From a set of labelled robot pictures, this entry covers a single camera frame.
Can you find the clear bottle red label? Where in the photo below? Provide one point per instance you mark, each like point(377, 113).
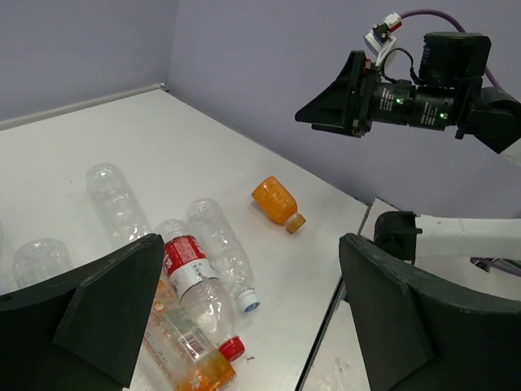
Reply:
point(198, 288)

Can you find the clear bottle blue cap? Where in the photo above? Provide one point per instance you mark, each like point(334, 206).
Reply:
point(224, 250)

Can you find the orange label tea bottle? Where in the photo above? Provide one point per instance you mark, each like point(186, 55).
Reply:
point(182, 352)

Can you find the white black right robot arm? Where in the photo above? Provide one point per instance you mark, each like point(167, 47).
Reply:
point(479, 234)

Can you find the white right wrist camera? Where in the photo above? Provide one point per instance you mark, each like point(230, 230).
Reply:
point(380, 39)

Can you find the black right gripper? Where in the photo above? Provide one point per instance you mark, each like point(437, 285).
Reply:
point(444, 91)

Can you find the small orange juice bottle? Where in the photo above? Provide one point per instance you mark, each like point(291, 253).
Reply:
point(278, 204)

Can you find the clear unlabelled plastic bottle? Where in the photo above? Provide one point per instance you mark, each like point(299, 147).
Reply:
point(116, 204)

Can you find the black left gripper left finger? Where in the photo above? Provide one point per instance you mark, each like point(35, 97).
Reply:
point(82, 329)

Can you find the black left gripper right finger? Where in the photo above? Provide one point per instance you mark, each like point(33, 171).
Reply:
point(418, 331)

